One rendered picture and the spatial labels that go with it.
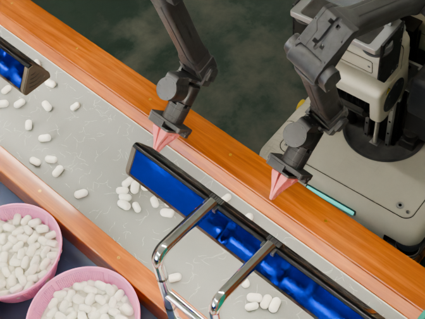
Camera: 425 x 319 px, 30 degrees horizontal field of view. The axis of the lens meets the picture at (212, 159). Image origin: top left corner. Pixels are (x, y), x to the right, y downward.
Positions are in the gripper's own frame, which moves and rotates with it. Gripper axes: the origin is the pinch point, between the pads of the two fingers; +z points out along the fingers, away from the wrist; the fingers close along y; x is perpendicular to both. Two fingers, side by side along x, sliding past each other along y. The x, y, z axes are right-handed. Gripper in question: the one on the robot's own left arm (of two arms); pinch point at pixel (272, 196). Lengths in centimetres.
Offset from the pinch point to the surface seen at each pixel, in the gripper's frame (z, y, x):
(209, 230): 3.8, 6.5, -35.4
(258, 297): 19.2, 13.0, -8.6
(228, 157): 0.5, -19.3, 7.6
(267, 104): 1, -67, 110
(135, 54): 12, -129, 101
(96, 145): 17, -51, -3
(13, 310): 55, -33, -27
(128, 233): 26.4, -23.8, -11.6
